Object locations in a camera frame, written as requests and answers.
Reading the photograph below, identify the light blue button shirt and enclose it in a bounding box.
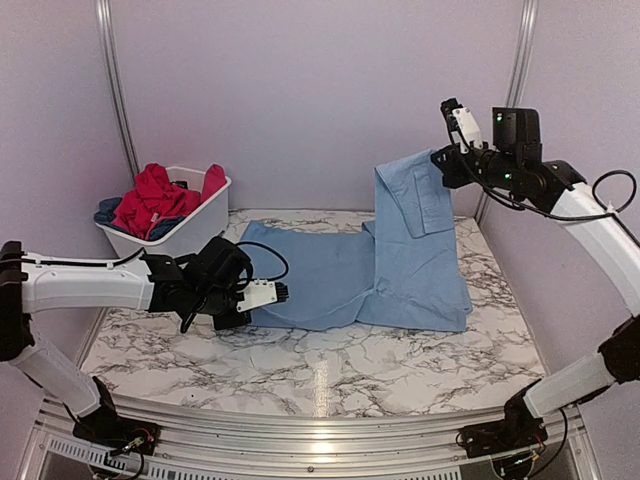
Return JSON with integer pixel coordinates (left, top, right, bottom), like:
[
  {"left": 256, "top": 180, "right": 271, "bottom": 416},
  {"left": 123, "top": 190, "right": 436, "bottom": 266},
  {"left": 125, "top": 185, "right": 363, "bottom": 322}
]
[{"left": 241, "top": 150, "right": 472, "bottom": 332}]

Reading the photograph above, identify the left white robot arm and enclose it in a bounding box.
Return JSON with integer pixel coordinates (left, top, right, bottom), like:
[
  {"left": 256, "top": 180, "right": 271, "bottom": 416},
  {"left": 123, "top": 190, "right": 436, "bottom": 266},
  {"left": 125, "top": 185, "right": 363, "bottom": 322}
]
[{"left": 1, "top": 237, "right": 277, "bottom": 445}]

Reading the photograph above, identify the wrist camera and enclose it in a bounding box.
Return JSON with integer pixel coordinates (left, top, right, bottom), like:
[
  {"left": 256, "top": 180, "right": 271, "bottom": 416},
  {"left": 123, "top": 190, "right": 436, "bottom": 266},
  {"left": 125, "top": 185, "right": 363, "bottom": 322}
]
[
  {"left": 236, "top": 279, "right": 289, "bottom": 313},
  {"left": 440, "top": 98, "right": 484, "bottom": 154}
]

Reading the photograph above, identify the red garment in bin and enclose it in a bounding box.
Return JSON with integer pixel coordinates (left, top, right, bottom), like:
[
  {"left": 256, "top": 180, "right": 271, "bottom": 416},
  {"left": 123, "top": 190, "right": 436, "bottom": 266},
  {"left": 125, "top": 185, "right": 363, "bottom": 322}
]
[{"left": 115, "top": 164, "right": 226, "bottom": 230}]

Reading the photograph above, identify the white plastic laundry bin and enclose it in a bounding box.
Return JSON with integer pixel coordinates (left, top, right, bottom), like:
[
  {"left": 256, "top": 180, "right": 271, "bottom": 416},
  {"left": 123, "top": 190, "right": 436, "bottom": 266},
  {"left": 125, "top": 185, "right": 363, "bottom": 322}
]
[{"left": 94, "top": 165, "right": 232, "bottom": 257}]

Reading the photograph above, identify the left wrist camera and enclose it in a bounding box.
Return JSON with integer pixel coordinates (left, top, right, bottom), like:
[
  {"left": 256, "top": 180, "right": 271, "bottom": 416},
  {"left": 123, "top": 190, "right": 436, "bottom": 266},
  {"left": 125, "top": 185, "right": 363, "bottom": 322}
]
[{"left": 236, "top": 279, "right": 289, "bottom": 313}]

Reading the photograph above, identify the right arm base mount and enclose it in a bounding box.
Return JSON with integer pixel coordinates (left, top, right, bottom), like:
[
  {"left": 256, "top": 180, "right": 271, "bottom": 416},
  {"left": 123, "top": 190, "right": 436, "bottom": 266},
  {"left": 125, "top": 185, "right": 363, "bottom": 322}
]
[{"left": 456, "top": 420, "right": 548, "bottom": 458}]

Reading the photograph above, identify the left aluminium frame post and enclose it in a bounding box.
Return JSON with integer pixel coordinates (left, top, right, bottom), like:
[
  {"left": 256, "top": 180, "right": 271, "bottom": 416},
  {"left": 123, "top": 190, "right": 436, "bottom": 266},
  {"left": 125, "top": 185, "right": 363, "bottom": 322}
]
[{"left": 95, "top": 0, "right": 140, "bottom": 179}]

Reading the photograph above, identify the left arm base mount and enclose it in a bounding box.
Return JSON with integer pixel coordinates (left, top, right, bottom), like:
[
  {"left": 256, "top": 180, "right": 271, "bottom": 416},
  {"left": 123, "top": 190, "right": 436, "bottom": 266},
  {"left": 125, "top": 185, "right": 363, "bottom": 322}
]
[{"left": 73, "top": 417, "right": 160, "bottom": 455}]

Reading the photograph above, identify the aluminium frame post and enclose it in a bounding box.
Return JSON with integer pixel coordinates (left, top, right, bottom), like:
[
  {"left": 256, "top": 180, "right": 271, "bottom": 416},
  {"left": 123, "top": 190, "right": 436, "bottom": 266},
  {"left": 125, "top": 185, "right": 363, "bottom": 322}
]
[
  {"left": 95, "top": 0, "right": 140, "bottom": 179},
  {"left": 474, "top": 0, "right": 540, "bottom": 221}
]

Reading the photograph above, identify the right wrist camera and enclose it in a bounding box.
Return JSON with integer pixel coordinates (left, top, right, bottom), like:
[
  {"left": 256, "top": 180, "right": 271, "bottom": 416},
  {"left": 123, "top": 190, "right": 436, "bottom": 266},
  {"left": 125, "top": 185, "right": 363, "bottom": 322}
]
[{"left": 440, "top": 98, "right": 484, "bottom": 154}]

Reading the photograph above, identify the right aluminium frame post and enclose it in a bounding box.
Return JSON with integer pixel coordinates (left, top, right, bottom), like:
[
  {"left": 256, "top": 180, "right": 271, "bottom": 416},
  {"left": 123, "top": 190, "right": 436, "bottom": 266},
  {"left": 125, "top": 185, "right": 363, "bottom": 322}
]
[{"left": 474, "top": 0, "right": 540, "bottom": 221}]

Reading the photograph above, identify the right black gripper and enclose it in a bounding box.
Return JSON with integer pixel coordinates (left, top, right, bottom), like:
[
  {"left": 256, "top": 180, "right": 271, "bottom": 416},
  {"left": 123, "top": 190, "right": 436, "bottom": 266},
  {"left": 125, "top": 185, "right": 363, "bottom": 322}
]
[{"left": 432, "top": 141, "right": 521, "bottom": 190}]

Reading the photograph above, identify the front aluminium rail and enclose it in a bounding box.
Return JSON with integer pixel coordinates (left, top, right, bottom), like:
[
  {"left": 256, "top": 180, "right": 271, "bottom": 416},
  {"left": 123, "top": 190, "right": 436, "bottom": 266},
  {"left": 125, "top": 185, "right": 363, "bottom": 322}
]
[{"left": 14, "top": 395, "right": 604, "bottom": 479}]

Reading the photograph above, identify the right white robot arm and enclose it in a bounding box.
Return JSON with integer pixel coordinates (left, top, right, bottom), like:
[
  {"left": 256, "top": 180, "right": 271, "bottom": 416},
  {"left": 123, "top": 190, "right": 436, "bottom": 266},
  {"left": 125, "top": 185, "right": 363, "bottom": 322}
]
[{"left": 431, "top": 98, "right": 639, "bottom": 448}]

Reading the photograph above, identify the dark blue garment in bin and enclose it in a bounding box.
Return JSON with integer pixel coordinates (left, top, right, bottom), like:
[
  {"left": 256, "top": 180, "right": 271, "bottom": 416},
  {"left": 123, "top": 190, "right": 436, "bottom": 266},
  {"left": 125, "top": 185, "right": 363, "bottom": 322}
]
[{"left": 93, "top": 197, "right": 185, "bottom": 241}]

